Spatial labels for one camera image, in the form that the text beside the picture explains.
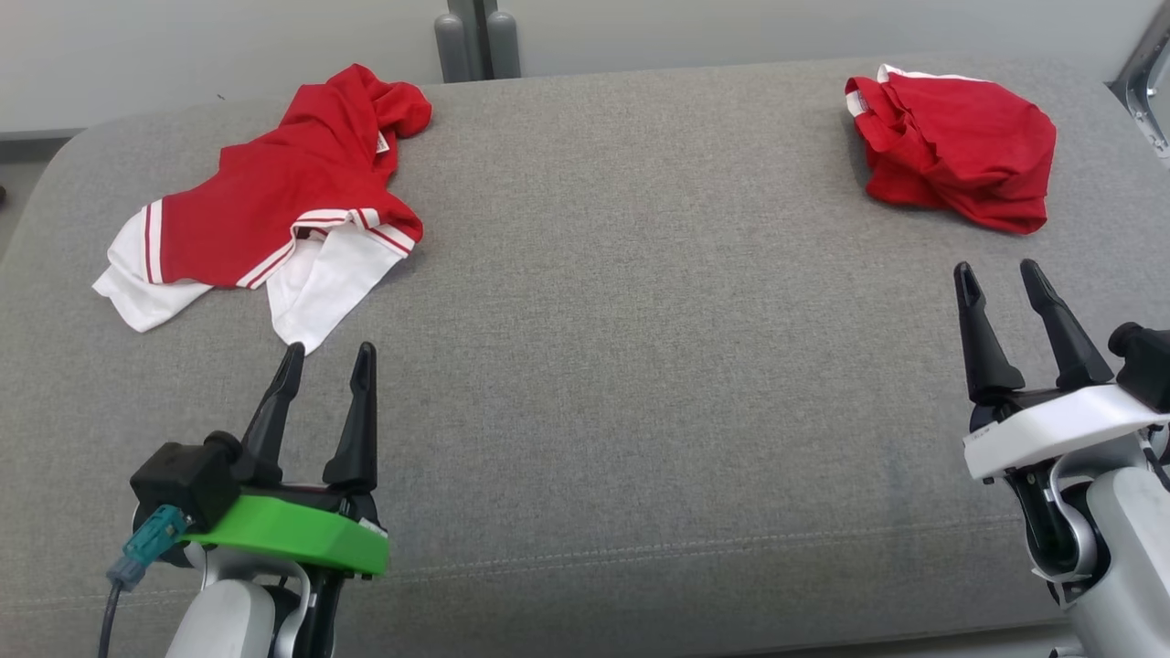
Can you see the red shorts with white stripes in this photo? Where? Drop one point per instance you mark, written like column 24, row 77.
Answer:
column 960, row 146

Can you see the grey wall baseboard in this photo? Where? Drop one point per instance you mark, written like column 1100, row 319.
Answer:
column 37, row 146

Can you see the grey rounded cylinder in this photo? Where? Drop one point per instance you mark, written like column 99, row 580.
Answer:
column 504, row 46
column 451, row 50

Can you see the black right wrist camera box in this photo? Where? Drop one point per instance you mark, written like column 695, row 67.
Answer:
column 1147, row 366

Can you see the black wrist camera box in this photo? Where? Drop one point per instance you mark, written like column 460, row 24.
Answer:
column 183, row 480
column 1147, row 366

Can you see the grey vertical wall post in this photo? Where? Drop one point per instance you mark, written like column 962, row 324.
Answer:
column 471, row 27

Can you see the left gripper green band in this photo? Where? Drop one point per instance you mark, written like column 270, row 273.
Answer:
column 292, row 535

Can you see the grey fabric sofa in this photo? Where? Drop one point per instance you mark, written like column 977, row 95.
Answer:
column 640, row 320

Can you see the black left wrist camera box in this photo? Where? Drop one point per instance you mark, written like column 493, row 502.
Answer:
column 183, row 480

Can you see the red shirt with white sleeves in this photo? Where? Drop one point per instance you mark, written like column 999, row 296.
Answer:
column 256, row 210

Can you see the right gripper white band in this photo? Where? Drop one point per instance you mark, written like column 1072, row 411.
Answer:
column 1051, row 429

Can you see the chrome metal frame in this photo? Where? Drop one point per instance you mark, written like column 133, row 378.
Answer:
column 1143, row 82

